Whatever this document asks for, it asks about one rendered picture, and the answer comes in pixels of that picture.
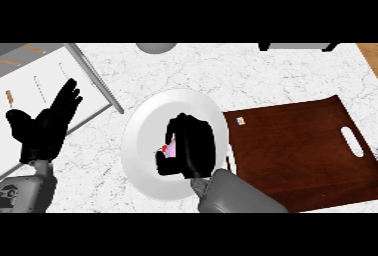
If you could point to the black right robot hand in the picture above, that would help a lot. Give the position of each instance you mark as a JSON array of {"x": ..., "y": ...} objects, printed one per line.
[{"x": 193, "y": 146}]

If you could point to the pink cupcake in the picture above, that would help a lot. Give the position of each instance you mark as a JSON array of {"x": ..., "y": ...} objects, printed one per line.
[{"x": 169, "y": 150}]

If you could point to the small pale sticker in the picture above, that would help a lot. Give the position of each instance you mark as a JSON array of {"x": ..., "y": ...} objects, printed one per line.
[{"x": 240, "y": 121}]

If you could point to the light wooden surface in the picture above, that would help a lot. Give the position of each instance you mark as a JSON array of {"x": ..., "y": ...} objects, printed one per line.
[{"x": 369, "y": 56}]

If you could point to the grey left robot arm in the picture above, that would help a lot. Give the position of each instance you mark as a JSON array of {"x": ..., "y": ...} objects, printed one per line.
[{"x": 26, "y": 190}]

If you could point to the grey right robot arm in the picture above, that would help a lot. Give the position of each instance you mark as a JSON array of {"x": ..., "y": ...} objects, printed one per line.
[{"x": 236, "y": 193}]

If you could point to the dark brown wooden tray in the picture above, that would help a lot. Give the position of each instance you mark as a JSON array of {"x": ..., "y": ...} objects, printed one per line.
[{"x": 295, "y": 153}]

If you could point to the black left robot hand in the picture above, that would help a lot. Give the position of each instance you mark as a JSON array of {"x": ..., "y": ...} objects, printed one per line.
[{"x": 45, "y": 130}]

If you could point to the grey round object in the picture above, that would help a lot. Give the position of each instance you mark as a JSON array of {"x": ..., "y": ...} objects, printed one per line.
[{"x": 155, "y": 47}]

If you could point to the dark grey appliance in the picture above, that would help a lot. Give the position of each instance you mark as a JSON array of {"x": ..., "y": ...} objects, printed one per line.
[{"x": 296, "y": 46}]

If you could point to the white round plate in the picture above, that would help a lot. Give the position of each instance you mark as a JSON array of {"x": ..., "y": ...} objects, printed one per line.
[{"x": 147, "y": 140}]

